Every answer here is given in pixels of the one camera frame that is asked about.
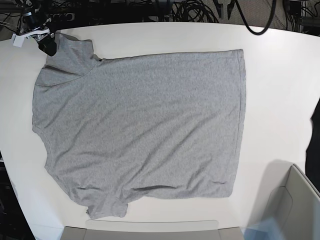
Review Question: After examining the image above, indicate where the grey T-shirt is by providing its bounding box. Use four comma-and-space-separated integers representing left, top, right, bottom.
32, 34, 246, 220

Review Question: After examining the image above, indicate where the grey bin at bottom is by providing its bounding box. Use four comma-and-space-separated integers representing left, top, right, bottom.
61, 220, 244, 240

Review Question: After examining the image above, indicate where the grey bin at right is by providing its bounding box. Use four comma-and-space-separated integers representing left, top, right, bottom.
263, 165, 320, 240

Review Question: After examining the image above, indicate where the black garment at edge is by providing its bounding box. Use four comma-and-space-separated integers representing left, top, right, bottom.
305, 101, 320, 191

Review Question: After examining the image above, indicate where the blue translucent object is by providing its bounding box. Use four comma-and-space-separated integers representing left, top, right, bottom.
242, 217, 284, 240

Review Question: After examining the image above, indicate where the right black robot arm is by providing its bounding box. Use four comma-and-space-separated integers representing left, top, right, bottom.
11, 0, 57, 57

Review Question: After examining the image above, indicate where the black cable bundle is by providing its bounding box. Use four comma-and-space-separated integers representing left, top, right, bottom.
142, 0, 220, 24

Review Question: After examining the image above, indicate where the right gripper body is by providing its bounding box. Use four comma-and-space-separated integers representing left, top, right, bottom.
21, 13, 54, 42

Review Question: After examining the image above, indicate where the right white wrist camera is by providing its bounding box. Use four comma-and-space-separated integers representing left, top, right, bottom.
11, 33, 25, 48

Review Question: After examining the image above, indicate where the thick black hose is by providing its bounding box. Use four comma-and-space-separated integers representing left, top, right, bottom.
234, 0, 277, 35

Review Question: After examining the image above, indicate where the grey bin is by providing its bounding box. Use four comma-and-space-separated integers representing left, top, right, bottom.
263, 165, 320, 240
61, 220, 244, 240

